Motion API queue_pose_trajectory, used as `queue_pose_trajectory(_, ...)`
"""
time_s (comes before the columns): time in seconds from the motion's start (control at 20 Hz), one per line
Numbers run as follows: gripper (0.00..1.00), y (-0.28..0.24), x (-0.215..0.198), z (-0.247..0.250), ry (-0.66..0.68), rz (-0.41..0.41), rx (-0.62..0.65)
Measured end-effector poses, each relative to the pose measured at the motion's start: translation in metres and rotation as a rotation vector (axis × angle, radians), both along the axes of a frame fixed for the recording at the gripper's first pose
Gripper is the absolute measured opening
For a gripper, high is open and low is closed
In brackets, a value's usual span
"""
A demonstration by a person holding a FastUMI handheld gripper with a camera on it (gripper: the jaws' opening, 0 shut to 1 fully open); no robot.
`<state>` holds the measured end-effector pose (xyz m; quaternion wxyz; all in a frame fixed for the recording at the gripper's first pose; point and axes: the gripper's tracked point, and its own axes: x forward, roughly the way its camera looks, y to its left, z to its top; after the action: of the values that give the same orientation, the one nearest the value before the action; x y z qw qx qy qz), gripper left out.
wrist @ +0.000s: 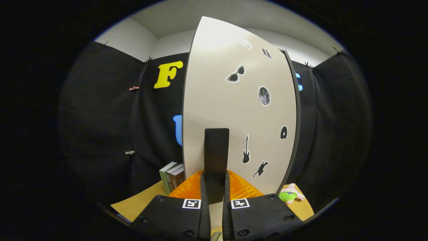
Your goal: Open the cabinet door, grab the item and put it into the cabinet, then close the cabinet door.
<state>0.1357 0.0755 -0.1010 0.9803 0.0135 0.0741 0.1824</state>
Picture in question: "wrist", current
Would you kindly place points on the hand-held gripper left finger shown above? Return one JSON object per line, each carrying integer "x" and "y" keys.
{"x": 174, "y": 217}

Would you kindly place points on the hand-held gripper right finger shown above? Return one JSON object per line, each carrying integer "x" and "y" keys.
{"x": 260, "y": 217}

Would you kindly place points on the green and pink plush toy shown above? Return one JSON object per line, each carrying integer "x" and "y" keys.
{"x": 288, "y": 195}

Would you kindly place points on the green book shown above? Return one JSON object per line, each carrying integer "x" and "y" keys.
{"x": 164, "y": 177}

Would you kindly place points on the black backdrop cloth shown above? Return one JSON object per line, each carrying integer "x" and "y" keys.
{"x": 100, "y": 117}

